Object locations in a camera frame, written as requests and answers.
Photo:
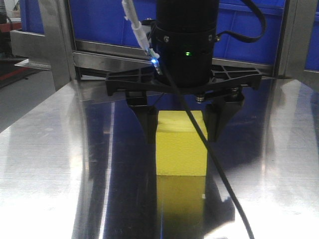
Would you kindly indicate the blue bin behind gripper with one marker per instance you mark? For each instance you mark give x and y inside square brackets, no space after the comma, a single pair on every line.
[97,36]

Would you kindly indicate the white cable connector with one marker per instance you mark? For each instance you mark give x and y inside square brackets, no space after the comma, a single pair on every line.
[136,25]

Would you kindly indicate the yellow foam block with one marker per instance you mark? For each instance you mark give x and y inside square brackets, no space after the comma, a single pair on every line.
[179,149]

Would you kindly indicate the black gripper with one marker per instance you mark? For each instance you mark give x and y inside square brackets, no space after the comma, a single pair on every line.
[135,83]

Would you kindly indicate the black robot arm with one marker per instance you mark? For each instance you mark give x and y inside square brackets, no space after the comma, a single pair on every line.
[180,43]

